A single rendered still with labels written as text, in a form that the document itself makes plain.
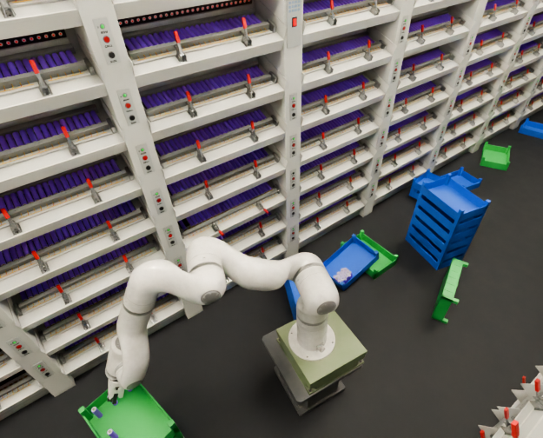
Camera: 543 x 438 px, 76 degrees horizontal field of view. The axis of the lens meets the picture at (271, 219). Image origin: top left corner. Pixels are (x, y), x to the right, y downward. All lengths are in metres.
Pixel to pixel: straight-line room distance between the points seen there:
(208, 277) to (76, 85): 0.72
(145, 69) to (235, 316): 1.33
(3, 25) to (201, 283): 0.82
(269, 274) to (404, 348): 1.10
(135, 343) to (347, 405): 1.04
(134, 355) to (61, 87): 0.83
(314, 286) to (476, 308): 1.32
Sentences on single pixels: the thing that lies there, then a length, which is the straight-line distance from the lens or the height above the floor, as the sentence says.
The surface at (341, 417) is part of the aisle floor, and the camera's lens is 1.80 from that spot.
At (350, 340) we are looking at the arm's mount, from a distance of 1.53.
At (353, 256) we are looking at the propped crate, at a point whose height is 0.07.
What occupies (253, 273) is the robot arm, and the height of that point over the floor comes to 0.89.
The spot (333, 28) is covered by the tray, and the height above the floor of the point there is 1.31.
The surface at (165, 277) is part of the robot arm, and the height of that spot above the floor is 0.97.
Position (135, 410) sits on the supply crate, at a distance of 1.56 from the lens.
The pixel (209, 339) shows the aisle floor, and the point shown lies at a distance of 1.98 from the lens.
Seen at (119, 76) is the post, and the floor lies 1.33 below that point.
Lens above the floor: 1.69
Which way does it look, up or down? 42 degrees down
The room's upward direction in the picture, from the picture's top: 3 degrees counter-clockwise
